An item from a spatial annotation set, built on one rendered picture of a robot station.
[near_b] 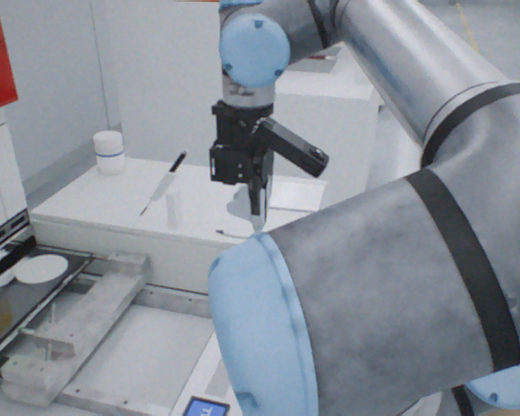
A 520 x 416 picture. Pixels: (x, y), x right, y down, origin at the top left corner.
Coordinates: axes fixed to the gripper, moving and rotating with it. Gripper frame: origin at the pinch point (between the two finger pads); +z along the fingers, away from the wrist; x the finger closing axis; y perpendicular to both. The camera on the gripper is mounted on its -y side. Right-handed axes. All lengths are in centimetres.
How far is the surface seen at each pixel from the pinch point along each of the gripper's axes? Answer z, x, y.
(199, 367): 14.6, 17.6, 4.6
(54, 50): 30, -233, 207
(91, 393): 25.7, 17.9, 24.1
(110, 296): 22.7, -2.3, 31.9
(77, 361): 24.0, 13.7, 29.1
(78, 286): 27, -8, 43
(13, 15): 4, -202, 207
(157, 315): 28.7, -5.9, 24.0
